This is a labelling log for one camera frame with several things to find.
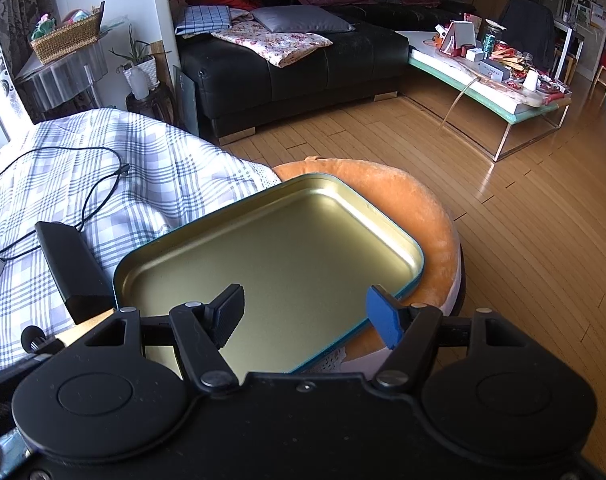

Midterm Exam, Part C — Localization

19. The orange round cushion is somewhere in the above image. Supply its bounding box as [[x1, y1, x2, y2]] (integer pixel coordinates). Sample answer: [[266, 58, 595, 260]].
[[274, 157, 466, 377]]

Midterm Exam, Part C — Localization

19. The gold metal tin tray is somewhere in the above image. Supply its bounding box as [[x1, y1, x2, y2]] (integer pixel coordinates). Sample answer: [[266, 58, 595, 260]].
[[113, 174, 425, 377]]

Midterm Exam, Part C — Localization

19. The black power bank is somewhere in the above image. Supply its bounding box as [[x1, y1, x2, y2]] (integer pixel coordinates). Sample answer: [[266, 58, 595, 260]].
[[35, 221, 115, 324]]

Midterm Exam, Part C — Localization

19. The plaid checkered bed cloth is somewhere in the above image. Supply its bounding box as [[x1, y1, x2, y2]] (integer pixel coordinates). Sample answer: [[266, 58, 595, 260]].
[[0, 108, 280, 370]]

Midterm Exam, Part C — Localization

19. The black leather sofa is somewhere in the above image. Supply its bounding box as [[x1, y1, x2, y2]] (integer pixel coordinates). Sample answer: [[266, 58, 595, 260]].
[[171, 0, 475, 142]]

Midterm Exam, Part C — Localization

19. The white plant pot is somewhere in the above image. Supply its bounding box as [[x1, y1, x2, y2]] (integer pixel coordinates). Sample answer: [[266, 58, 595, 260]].
[[110, 25, 161, 100]]

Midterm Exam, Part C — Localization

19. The glass coffee table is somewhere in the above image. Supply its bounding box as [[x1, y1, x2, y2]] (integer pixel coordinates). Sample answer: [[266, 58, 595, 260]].
[[399, 30, 571, 162]]

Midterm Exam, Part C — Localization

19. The silver side table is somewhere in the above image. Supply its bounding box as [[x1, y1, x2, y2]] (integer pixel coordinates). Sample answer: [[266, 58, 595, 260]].
[[15, 41, 108, 113]]

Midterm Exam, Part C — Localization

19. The floral cushion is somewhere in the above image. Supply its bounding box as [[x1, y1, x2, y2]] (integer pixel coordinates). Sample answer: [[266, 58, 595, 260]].
[[212, 21, 332, 68]]

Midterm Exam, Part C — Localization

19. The blue checkered pillow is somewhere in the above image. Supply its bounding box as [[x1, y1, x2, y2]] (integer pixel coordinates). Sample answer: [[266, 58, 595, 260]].
[[175, 6, 231, 36]]

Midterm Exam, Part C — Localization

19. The grey pillow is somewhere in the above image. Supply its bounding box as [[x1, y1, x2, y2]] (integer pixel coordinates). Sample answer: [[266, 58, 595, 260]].
[[251, 6, 354, 34]]

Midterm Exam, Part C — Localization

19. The wicker basket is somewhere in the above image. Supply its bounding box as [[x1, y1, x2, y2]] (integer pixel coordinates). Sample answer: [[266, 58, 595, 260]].
[[30, 2, 104, 64]]

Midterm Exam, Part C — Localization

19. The black cable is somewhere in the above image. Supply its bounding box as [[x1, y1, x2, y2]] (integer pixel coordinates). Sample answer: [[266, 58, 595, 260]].
[[0, 146, 132, 261]]

